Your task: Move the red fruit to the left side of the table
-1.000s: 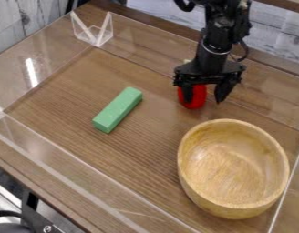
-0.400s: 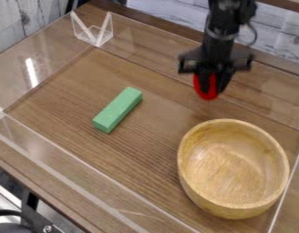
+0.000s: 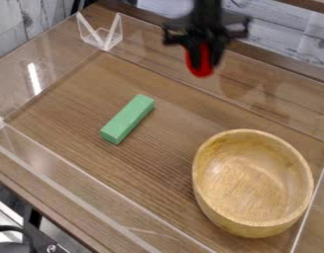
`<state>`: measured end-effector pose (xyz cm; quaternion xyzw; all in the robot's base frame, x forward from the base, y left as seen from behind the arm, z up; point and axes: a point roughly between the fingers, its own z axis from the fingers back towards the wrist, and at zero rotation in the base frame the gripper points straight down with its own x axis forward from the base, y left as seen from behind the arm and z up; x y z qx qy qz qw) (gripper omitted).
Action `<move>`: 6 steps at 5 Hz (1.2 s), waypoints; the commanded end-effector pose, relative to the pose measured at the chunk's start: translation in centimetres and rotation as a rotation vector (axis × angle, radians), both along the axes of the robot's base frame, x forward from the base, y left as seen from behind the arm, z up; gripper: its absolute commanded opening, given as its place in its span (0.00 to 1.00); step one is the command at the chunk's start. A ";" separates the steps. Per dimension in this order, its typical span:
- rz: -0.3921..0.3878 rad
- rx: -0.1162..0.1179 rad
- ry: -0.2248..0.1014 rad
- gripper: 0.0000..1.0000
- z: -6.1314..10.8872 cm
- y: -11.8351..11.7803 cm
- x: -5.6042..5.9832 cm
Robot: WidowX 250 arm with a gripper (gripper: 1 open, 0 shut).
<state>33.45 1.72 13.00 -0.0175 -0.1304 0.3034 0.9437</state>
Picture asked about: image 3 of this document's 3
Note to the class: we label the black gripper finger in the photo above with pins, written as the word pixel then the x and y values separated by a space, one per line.
pixel 193 53
pixel 216 50

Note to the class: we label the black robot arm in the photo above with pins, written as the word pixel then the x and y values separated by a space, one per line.
pixel 208 12

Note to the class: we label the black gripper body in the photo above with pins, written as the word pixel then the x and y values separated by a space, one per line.
pixel 180 30

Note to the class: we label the black table leg bracket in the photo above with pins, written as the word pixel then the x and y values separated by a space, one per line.
pixel 44 243

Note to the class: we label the green rectangular block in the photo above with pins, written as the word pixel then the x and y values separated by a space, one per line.
pixel 127 119

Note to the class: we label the red plush strawberry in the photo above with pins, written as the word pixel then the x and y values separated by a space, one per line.
pixel 199 68

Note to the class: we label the wooden bowl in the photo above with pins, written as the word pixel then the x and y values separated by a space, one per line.
pixel 252 182

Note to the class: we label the clear acrylic tray walls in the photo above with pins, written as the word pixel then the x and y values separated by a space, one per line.
pixel 121 196

